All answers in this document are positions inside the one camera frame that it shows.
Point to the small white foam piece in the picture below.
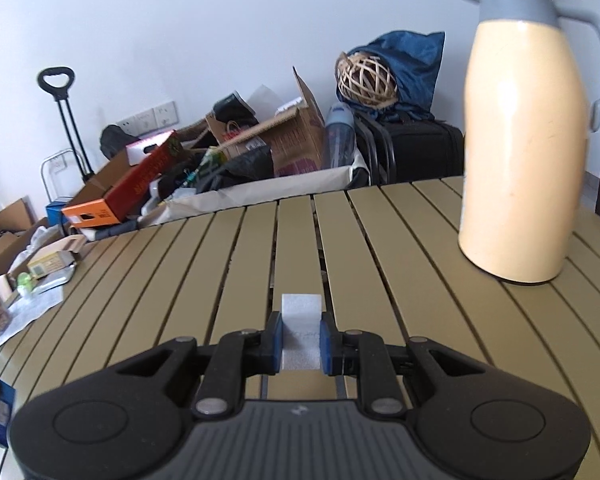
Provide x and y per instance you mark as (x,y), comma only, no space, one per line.
(302,320)

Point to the orange and red box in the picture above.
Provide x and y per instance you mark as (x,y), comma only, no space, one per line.
(140,180)

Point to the white metal trolley frame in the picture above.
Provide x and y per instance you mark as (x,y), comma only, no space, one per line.
(60,151)

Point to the black suitcase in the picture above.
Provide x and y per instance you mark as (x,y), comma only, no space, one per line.
(425,150)

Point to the black pouch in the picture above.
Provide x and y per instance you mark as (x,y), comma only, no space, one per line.
(232,105)

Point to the small green bottle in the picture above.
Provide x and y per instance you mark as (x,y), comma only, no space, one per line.
(25,282)

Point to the wicker ball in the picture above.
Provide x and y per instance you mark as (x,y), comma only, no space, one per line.
(367,80)

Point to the dark grey bag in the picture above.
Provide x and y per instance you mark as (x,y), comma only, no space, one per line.
(245,165)

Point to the open brown cardboard box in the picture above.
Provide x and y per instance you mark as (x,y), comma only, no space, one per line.
(10,220)

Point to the small blue box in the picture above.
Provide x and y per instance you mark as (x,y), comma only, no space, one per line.
(55,215)

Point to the tan slatted folding table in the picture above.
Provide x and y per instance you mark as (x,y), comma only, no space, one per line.
(430,285)

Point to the printed brown cardboard box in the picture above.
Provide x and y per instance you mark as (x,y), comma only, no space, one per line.
(292,145)

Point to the grey water bottle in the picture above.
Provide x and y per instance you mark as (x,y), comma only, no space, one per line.
(339,140)

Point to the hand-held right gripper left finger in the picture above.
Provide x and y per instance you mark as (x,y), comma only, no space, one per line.
(277,345)

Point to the black wagon with beige liner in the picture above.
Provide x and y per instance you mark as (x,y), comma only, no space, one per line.
(260,195)

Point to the yellow green packet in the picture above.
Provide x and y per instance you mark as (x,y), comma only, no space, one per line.
(50,264)

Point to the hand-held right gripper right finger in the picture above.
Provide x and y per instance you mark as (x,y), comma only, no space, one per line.
(325,345)

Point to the yellow thermos jug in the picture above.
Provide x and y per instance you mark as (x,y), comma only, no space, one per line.
(520,160)

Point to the blue cloth bag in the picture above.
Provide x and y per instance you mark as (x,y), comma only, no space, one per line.
(415,70)

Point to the black cap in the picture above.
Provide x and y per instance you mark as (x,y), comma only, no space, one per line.
(115,140)

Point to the white plastic sheet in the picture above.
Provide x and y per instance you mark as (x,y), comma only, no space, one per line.
(35,305)

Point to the white wall socket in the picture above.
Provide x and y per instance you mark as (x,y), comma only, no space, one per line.
(165,114)

